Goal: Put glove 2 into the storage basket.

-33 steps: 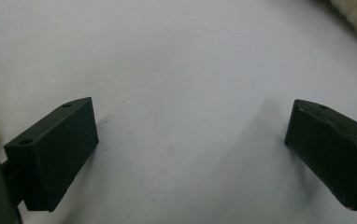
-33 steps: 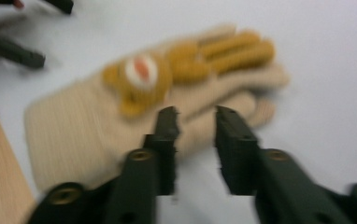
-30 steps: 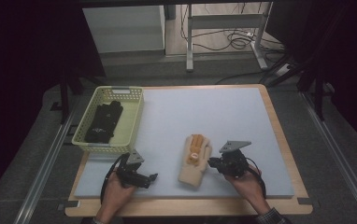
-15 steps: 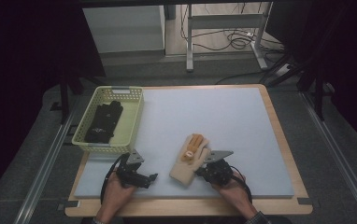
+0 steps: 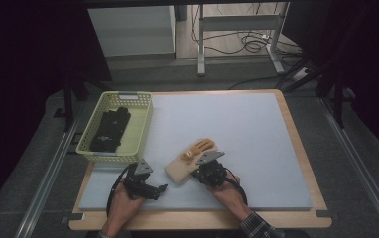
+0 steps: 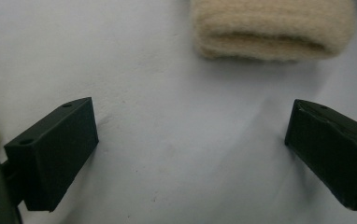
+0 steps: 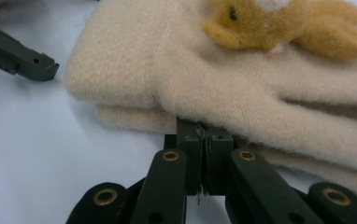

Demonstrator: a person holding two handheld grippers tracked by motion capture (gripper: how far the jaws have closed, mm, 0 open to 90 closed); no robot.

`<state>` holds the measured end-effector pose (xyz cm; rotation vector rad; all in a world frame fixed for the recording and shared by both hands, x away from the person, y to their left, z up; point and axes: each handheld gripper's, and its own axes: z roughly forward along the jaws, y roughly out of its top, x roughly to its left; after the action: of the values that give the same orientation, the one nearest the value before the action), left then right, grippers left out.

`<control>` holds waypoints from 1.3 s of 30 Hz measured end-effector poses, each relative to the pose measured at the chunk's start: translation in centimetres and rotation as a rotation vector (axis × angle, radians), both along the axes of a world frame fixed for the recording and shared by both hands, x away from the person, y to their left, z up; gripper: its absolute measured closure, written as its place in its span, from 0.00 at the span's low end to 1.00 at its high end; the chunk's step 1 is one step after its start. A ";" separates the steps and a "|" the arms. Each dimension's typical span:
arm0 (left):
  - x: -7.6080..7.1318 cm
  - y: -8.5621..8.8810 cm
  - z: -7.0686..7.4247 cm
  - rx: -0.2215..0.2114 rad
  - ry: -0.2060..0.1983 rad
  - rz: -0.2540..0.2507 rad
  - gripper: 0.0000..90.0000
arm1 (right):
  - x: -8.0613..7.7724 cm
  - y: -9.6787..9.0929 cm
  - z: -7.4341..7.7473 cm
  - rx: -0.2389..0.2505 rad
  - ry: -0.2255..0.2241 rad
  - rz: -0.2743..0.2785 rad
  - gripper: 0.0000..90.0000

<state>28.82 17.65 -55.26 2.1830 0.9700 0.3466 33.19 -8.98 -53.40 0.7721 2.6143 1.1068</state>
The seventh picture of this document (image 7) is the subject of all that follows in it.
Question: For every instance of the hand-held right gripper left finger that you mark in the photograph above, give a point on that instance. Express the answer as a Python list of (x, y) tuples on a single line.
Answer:
[(193, 155)]

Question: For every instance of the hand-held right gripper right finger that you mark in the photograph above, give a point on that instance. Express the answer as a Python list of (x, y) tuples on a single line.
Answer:
[(217, 161)]

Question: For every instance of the plain cream glove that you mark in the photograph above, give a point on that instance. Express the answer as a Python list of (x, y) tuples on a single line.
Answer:
[(130, 120)]

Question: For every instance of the cream glove with toy animal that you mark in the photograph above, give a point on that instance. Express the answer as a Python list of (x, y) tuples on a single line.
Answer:
[(136, 62)]

